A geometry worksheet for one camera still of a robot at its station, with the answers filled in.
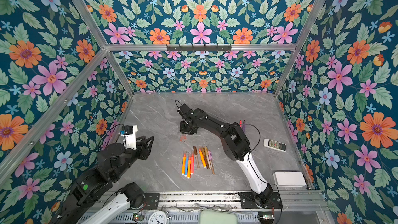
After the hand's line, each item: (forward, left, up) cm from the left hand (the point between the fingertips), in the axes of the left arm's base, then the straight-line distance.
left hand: (152, 138), depth 66 cm
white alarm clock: (-27, 0, -23) cm, 35 cm away
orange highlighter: (-3, -10, -26) cm, 28 cm away
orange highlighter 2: (-5, -13, -27) cm, 30 cm away
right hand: (+18, -11, -22) cm, 30 cm away
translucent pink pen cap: (+13, -8, -27) cm, 31 cm away
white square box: (-15, -65, -25) cm, 71 cm away
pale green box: (-28, -23, -23) cm, 43 cm away
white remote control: (+4, -64, -25) cm, 69 cm away
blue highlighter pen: (-1, -11, -26) cm, 28 cm away
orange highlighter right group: (-1, -20, -26) cm, 33 cm away
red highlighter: (-3, -15, -26) cm, 30 cm away
